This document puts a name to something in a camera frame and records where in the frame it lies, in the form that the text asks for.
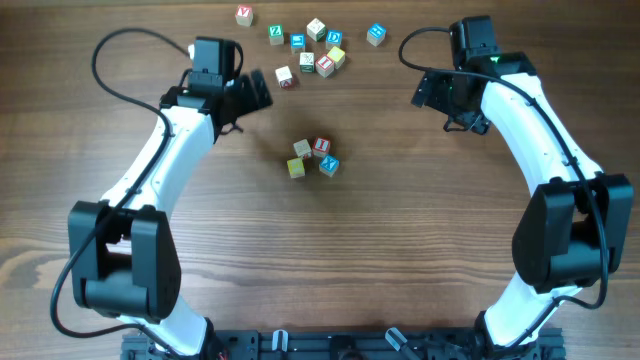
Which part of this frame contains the white red wooden block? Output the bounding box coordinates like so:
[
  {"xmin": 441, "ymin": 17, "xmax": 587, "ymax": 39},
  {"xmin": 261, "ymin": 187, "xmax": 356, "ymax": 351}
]
[{"xmin": 275, "ymin": 66, "xmax": 294, "ymax": 89}]

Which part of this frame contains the white number wooden block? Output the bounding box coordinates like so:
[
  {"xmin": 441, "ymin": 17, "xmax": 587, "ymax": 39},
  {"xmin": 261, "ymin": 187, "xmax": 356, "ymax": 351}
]
[{"xmin": 293, "ymin": 139, "xmax": 313, "ymax": 160}]

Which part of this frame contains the yellow wooden block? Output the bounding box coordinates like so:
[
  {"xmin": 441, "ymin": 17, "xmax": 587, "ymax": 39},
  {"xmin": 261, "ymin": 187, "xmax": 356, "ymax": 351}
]
[
  {"xmin": 287, "ymin": 158, "xmax": 306, "ymax": 179},
  {"xmin": 327, "ymin": 46, "xmax": 346, "ymax": 69}
]

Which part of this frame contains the red I wooden block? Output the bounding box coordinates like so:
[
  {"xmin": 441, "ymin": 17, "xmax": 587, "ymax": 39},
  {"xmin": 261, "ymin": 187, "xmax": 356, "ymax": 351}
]
[{"xmin": 312, "ymin": 137, "xmax": 331, "ymax": 158}]

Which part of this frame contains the blue X wooden block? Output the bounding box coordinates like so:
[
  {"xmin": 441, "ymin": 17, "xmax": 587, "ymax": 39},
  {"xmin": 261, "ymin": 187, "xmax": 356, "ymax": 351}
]
[{"xmin": 319, "ymin": 155, "xmax": 340, "ymax": 177}]

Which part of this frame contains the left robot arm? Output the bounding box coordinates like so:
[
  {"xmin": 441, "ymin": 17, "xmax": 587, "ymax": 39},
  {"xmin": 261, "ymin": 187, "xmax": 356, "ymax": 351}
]
[{"xmin": 50, "ymin": 37, "xmax": 272, "ymax": 359}]

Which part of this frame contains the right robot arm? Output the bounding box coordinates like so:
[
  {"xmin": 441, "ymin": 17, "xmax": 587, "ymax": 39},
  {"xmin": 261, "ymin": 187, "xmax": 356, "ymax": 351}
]
[{"xmin": 412, "ymin": 16, "xmax": 634, "ymax": 357}]

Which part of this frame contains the green Z wooden block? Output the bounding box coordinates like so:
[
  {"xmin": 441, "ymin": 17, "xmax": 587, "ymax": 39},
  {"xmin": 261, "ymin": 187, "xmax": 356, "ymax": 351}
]
[{"xmin": 268, "ymin": 24, "xmax": 284, "ymax": 45}]

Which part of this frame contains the green picture wooden block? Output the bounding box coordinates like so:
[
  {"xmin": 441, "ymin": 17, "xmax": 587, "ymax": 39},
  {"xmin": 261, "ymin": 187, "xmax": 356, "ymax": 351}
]
[{"xmin": 299, "ymin": 52, "xmax": 315, "ymax": 73}]

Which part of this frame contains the blue S wooden block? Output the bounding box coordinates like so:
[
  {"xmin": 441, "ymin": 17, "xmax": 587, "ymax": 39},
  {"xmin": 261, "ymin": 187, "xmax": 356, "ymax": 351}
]
[{"xmin": 289, "ymin": 33, "xmax": 306, "ymax": 54}]

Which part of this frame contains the red V wooden block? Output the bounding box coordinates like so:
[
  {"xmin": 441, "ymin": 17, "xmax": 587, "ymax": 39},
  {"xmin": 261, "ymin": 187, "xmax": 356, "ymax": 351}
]
[{"xmin": 235, "ymin": 5, "xmax": 254, "ymax": 27}]

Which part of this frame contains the red framed I block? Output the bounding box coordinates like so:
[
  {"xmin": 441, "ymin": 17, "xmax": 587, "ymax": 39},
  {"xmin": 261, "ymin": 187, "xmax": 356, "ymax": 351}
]
[{"xmin": 315, "ymin": 54, "xmax": 335, "ymax": 78}]

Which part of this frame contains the white green wooden block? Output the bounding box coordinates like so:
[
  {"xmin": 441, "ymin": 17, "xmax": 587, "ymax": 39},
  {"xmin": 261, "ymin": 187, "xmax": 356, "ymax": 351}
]
[{"xmin": 306, "ymin": 18, "xmax": 327, "ymax": 42}]

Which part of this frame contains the blue symbol wooden block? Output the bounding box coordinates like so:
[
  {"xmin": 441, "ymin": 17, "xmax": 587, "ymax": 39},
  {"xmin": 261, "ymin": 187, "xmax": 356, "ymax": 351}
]
[{"xmin": 367, "ymin": 23, "xmax": 387, "ymax": 47}]

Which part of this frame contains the blue D wooden block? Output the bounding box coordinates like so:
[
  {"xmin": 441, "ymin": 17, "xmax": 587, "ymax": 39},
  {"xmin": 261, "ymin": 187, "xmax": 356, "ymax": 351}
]
[{"xmin": 325, "ymin": 30, "xmax": 343, "ymax": 50}]

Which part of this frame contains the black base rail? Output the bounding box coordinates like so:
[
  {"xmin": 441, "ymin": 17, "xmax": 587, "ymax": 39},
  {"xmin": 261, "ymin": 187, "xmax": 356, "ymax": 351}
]
[{"xmin": 120, "ymin": 328, "xmax": 566, "ymax": 360}]

